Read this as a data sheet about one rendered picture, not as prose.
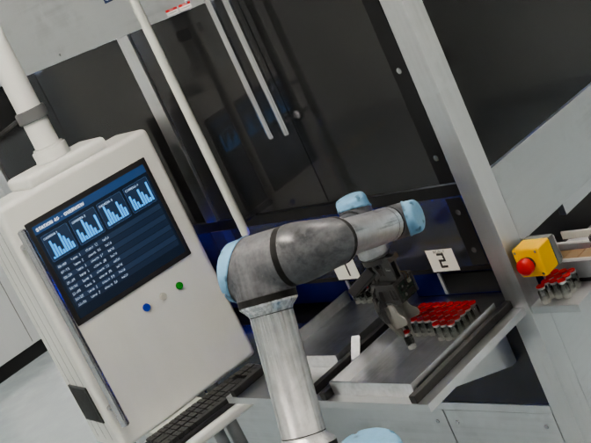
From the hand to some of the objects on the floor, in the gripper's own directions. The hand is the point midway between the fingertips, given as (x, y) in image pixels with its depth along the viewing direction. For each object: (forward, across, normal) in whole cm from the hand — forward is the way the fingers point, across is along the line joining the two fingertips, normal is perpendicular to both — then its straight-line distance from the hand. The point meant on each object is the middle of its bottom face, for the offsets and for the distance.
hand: (402, 329), depth 261 cm
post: (+94, +21, -20) cm, 98 cm away
